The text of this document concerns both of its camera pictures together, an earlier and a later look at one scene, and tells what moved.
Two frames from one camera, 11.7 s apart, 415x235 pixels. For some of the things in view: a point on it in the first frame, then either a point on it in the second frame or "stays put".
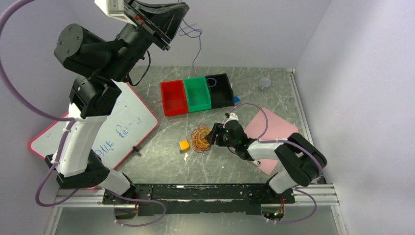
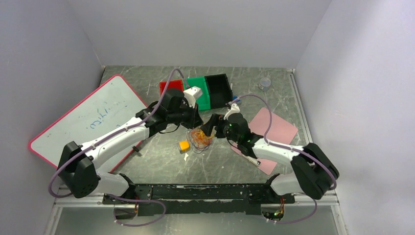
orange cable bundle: [197, 138] stays put
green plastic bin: [197, 94] stays put
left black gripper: [166, 19] -> [195, 120]
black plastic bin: [221, 94] stays put
